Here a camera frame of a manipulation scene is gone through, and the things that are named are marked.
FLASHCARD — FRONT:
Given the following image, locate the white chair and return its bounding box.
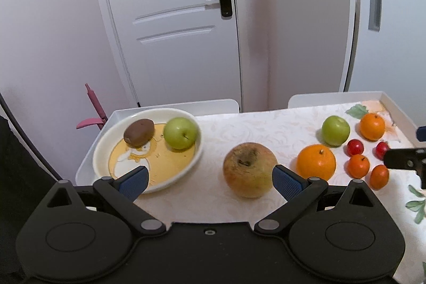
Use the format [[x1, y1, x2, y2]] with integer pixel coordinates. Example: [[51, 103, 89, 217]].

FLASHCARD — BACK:
[[379, 91, 420, 145], [288, 91, 383, 110]]

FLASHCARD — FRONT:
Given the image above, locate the green apple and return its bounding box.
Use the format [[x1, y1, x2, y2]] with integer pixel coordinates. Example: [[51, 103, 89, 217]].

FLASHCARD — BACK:
[[321, 115, 351, 147], [163, 117, 198, 150]]

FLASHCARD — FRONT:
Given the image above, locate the white bowl with yellow print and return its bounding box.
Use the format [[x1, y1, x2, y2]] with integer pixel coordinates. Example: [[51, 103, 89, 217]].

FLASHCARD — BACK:
[[92, 108, 203, 194]]

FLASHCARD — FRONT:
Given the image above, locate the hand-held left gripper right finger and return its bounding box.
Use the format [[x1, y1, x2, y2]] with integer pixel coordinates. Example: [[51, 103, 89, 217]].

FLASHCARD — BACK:
[[255, 164, 378, 234]]

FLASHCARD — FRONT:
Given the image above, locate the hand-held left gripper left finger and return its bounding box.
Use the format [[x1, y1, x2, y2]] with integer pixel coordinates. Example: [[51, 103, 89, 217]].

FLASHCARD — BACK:
[[47, 166, 167, 237]]

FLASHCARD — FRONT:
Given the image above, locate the medium orange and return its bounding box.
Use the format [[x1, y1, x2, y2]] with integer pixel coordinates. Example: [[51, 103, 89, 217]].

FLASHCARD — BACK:
[[359, 113, 386, 141]]

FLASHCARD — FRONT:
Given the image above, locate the white panelled door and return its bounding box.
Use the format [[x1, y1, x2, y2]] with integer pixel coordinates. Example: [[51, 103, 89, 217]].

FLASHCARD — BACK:
[[88, 0, 243, 108]]

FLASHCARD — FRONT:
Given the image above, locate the white door with grey recess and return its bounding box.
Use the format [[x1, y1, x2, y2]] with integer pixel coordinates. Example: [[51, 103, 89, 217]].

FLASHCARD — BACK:
[[339, 0, 426, 95]]

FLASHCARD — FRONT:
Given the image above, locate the person's dark clothing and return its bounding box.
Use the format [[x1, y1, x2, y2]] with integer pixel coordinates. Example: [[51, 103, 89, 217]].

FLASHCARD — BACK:
[[0, 93, 64, 284]]

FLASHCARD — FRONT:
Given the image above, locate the small orange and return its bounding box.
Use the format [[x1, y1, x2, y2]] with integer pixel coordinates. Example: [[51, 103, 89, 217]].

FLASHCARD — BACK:
[[347, 154, 371, 179], [370, 164, 390, 190]]

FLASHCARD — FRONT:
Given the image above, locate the red cherry tomato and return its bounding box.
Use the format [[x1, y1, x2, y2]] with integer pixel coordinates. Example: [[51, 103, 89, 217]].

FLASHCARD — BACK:
[[375, 142, 390, 160], [347, 139, 364, 157]]

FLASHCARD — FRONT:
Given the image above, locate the large yellow-brown apple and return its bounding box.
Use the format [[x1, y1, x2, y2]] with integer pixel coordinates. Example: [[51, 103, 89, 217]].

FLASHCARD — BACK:
[[223, 142, 278, 199]]

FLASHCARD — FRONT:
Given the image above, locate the large orange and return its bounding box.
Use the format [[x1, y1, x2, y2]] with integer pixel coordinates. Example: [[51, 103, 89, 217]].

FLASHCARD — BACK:
[[296, 144, 337, 183]]

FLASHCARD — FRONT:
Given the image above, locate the brown kiwi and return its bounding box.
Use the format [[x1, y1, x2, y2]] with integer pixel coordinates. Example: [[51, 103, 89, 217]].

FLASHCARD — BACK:
[[123, 118, 155, 147]]

